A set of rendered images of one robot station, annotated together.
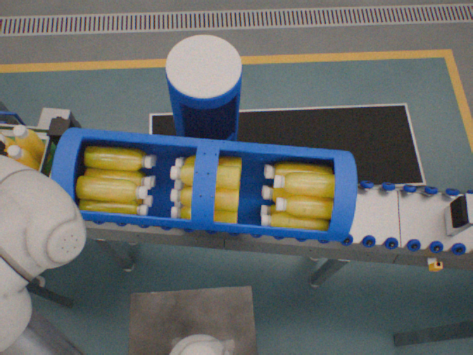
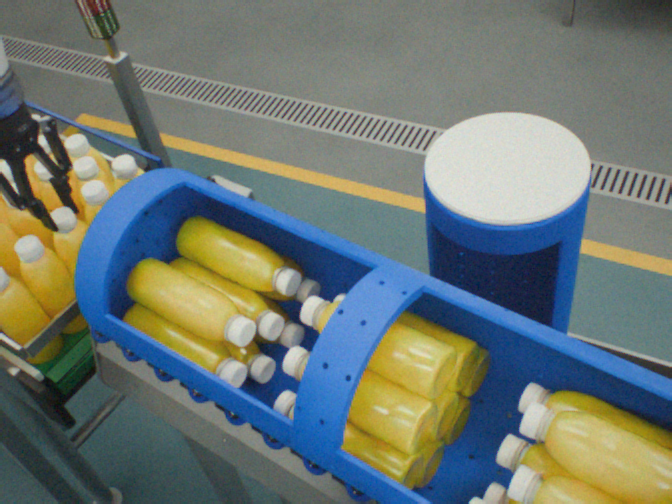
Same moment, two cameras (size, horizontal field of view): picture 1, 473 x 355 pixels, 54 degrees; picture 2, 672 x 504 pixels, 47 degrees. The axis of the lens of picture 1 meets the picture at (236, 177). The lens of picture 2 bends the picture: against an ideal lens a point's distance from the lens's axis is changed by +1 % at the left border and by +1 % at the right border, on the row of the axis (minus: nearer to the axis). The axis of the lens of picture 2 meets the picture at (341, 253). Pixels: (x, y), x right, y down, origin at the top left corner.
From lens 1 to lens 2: 57 cm
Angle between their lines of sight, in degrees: 29
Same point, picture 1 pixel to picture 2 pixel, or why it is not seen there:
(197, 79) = (479, 183)
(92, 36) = (402, 155)
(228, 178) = (412, 359)
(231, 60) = (567, 170)
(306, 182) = (607, 446)
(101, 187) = (169, 288)
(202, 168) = (357, 308)
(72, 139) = (163, 179)
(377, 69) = not seen: outside the picture
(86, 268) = not seen: outside the picture
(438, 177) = not seen: outside the picture
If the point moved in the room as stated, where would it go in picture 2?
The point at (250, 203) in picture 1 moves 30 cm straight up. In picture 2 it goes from (478, 473) to (478, 348)
